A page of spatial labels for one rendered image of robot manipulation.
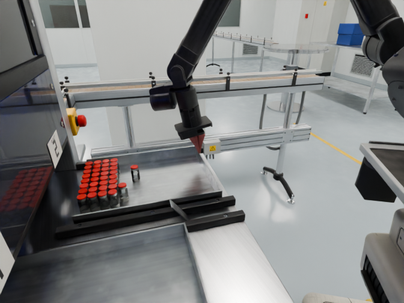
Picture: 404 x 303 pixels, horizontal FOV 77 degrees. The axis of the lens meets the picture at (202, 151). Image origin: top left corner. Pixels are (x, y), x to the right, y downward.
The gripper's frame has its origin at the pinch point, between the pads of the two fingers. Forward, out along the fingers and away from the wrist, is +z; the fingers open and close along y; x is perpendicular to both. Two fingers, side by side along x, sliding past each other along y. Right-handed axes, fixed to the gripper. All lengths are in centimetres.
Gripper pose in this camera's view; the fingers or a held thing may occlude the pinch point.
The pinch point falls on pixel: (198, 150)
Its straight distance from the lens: 78.3
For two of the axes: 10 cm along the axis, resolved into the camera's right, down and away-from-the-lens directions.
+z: 1.8, 8.5, 4.9
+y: -9.4, 3.0, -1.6
